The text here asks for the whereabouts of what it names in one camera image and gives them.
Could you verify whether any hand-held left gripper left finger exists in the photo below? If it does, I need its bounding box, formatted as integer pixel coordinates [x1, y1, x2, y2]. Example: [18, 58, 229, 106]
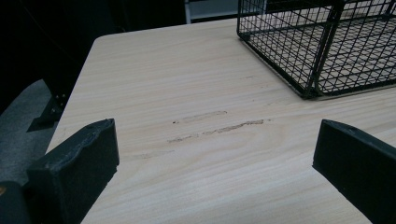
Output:
[25, 118, 120, 224]

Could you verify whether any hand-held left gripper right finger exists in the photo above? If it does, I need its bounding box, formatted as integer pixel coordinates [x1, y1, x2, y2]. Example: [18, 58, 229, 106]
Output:
[312, 119, 396, 224]

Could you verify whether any black wire mesh basket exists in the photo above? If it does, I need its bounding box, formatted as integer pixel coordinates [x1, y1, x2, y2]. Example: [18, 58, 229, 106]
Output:
[236, 0, 396, 100]

